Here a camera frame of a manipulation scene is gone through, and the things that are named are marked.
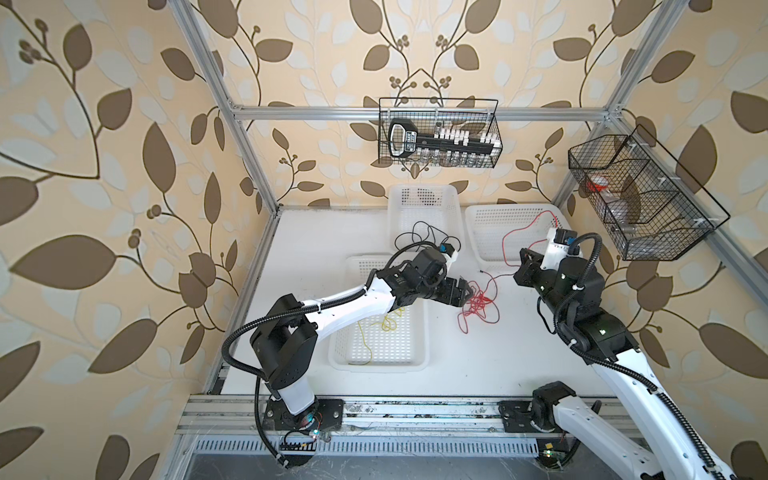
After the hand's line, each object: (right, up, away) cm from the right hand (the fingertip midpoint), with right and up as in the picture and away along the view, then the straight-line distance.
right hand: (525, 254), depth 70 cm
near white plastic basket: (-30, -27, +17) cm, 44 cm away
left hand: (-12, -10, +7) cm, 17 cm away
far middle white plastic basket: (-19, +14, +49) cm, 55 cm away
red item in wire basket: (+25, +18, +12) cm, 33 cm away
